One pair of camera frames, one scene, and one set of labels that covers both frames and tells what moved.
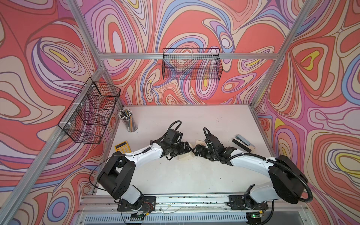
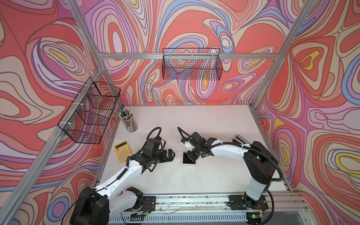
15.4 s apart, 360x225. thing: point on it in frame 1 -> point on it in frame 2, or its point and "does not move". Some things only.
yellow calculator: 123,147 does not move
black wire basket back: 191,64 does not move
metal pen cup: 126,115 does not move
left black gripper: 183,150 -> 170,157
